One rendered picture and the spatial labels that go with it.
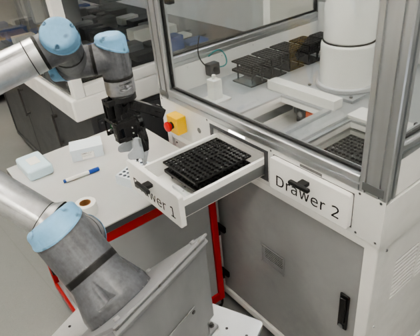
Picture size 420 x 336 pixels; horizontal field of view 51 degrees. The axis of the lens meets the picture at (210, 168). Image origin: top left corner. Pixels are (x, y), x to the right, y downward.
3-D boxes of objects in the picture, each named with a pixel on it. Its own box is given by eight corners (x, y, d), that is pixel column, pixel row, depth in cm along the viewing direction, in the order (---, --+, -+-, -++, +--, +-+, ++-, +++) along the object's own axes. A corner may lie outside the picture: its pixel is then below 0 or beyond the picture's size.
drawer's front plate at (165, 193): (182, 229, 124) (177, 197, 118) (132, 187, 144) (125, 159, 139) (187, 226, 125) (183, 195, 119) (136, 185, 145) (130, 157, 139)
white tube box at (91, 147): (73, 163, 174) (69, 151, 171) (71, 153, 181) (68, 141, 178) (105, 155, 177) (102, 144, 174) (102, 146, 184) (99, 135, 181)
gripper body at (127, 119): (107, 137, 119) (97, 96, 113) (135, 126, 123) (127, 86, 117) (121, 147, 114) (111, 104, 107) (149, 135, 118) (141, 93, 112)
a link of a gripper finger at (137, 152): (129, 171, 121) (120, 141, 117) (147, 163, 124) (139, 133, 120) (135, 174, 119) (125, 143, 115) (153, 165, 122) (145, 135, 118)
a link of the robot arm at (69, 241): (59, 291, 81) (11, 235, 81) (71, 281, 94) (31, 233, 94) (111, 248, 83) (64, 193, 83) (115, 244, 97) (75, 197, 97)
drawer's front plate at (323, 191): (346, 230, 118) (349, 197, 112) (269, 187, 138) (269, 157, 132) (350, 227, 119) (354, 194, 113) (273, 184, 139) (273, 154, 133)
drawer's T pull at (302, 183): (307, 195, 119) (307, 191, 119) (287, 183, 125) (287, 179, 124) (316, 189, 121) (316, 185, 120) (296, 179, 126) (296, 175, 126)
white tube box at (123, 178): (135, 189, 154) (133, 181, 152) (117, 184, 158) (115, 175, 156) (156, 172, 163) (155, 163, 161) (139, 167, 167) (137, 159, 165)
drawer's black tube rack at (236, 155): (197, 201, 132) (195, 183, 129) (165, 178, 144) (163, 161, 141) (251, 172, 143) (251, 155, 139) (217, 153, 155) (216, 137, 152)
